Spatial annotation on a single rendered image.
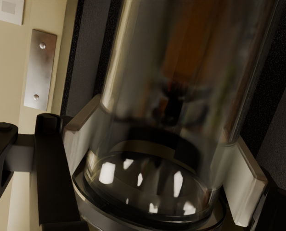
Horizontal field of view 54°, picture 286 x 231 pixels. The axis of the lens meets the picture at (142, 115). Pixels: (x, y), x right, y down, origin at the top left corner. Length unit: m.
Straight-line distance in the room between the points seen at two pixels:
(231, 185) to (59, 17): 0.19
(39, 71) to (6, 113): 0.56
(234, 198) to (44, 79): 0.19
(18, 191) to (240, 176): 0.23
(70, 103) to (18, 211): 0.13
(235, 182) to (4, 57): 0.69
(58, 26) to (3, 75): 0.55
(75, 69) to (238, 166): 0.19
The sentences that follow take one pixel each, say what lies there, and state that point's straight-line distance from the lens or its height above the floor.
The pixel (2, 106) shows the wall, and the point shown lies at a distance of 0.82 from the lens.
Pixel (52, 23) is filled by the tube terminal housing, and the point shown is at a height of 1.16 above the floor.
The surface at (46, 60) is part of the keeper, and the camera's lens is 0.26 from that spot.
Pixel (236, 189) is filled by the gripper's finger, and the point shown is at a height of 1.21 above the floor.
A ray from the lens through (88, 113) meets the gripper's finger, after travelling 0.16.
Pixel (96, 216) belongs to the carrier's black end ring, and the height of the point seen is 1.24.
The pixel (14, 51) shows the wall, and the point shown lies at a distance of 0.77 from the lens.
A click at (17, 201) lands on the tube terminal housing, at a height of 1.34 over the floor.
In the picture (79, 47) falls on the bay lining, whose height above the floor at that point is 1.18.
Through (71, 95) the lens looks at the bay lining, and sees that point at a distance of 0.30.
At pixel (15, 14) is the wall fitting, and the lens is 0.76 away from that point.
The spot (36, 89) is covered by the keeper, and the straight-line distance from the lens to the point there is 0.27.
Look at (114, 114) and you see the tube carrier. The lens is 0.15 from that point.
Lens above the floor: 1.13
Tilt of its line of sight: 18 degrees up
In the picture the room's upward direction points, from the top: 165 degrees counter-clockwise
